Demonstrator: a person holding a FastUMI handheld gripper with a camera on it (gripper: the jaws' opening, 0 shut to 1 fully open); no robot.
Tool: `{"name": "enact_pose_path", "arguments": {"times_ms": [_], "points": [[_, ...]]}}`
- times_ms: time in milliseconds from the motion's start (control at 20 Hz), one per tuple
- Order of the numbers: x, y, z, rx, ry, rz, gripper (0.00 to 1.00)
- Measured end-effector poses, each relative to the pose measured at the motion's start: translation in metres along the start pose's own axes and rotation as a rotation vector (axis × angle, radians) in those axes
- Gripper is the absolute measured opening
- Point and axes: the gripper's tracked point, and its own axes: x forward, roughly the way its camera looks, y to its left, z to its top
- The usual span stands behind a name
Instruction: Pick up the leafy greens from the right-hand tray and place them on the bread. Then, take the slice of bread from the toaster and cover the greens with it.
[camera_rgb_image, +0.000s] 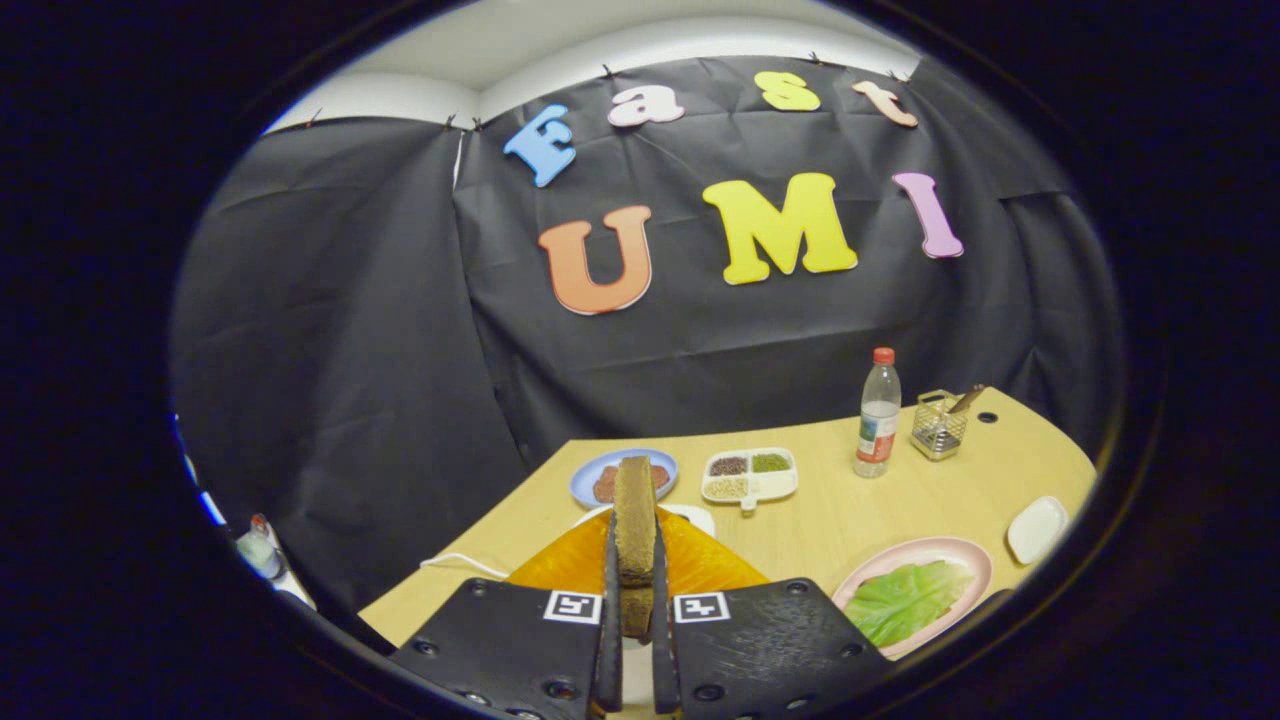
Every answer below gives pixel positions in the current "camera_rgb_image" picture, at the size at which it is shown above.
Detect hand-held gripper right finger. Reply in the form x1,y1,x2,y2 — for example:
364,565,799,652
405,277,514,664
650,508,894,720

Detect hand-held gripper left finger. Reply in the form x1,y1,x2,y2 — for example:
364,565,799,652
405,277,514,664
388,510,625,720

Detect green lettuce leaf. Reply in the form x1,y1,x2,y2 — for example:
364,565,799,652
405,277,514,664
845,560,976,648

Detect brown bread slice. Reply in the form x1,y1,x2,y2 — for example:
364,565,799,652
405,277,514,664
612,455,661,641

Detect white toaster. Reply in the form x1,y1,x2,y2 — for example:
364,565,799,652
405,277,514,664
575,503,717,711

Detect white divided seasoning dish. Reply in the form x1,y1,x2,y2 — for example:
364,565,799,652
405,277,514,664
700,447,799,513

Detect blue plate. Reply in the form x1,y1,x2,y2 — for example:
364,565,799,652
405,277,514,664
570,448,681,509

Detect pink plate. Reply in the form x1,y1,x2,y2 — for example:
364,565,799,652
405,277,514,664
832,537,994,661

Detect reddish brown meat slices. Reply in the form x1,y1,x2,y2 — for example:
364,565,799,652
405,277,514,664
593,463,669,504

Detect clear water bottle red label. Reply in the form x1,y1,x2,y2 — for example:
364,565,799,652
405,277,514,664
853,347,903,479

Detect small clear red-capped bottle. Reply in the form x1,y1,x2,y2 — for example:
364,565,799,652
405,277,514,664
235,514,291,583

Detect small white dish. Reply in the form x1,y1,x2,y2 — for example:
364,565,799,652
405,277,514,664
1006,495,1071,566

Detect white toaster cable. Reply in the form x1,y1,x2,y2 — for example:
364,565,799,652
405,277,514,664
420,553,511,579

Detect wire mesh utensil holder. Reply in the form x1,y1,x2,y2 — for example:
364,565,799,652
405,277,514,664
910,388,969,461

